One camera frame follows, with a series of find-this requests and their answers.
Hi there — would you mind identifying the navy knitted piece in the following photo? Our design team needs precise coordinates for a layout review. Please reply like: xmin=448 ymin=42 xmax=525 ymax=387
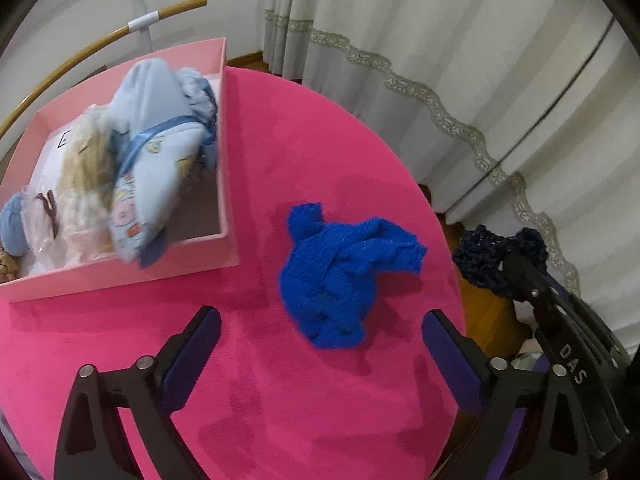
xmin=451 ymin=224 xmax=549 ymax=302

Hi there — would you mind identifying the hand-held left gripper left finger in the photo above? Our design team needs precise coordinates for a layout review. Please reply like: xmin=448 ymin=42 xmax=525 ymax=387
xmin=54 ymin=305 xmax=222 ymax=480

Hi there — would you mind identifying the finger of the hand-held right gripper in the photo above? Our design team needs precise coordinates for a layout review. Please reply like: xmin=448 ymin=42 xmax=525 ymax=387
xmin=501 ymin=249 xmax=632 ymax=368

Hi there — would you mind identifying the light blue printed cloth bundle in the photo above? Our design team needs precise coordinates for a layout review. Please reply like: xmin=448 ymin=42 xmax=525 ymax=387
xmin=106 ymin=58 xmax=222 ymax=269

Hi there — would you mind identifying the white bar post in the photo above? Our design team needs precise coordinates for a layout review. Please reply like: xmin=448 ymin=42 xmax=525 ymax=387
xmin=132 ymin=10 xmax=166 ymax=56

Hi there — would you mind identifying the light blue cloth ball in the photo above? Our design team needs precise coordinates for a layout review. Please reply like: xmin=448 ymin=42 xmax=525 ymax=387
xmin=0 ymin=186 xmax=32 ymax=259

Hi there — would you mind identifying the beige knitted rose ball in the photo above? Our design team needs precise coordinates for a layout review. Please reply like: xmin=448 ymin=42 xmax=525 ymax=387
xmin=0 ymin=251 xmax=20 ymax=287

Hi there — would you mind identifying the clear pink candy bag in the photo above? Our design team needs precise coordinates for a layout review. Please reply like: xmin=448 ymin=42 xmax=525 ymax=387
xmin=22 ymin=187 xmax=68 ymax=266

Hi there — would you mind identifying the bag of cotton swabs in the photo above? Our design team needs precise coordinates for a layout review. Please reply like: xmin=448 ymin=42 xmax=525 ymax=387
xmin=60 ymin=105 xmax=121 ymax=263

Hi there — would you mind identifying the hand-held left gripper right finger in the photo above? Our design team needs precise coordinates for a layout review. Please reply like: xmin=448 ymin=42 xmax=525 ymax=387
xmin=421 ymin=309 xmax=593 ymax=480

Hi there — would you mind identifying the pink cardboard box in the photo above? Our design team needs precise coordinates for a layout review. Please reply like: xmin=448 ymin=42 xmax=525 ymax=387
xmin=0 ymin=36 xmax=242 ymax=304

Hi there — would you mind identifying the white printed paper sheet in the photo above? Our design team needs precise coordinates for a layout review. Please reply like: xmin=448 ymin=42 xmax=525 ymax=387
xmin=27 ymin=122 xmax=81 ymax=201

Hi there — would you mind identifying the short wooden ballet bar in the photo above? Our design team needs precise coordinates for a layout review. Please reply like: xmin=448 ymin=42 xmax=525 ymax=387
xmin=0 ymin=0 xmax=208 ymax=136

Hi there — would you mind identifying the thin black cable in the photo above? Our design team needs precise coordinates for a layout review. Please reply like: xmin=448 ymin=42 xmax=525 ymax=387
xmin=440 ymin=14 xmax=617 ymax=217

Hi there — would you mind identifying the bright blue knitted piece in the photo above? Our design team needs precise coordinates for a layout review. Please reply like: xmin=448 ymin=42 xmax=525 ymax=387
xmin=277 ymin=202 xmax=429 ymax=352

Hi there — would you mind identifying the cream lace trim curtain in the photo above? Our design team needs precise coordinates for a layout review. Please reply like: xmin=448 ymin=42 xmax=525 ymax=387
xmin=252 ymin=0 xmax=640 ymax=361

